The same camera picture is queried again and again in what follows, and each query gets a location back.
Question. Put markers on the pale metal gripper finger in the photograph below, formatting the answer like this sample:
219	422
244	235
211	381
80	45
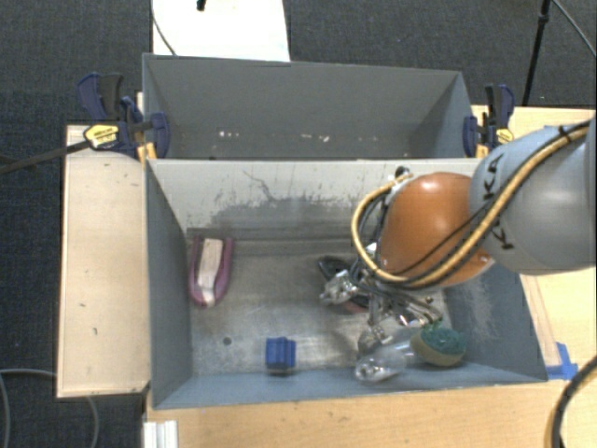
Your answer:
338	288
374	335

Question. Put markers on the clear glass bulb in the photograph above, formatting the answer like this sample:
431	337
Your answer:
380	367

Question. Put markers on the green and yellow round sponge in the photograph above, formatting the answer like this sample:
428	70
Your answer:
440	347

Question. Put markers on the blue block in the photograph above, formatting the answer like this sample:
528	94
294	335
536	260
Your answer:
280	353

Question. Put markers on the grey metal bin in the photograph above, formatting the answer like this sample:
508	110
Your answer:
289	110

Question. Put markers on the pale wood board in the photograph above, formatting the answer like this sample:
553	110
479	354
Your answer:
102	269

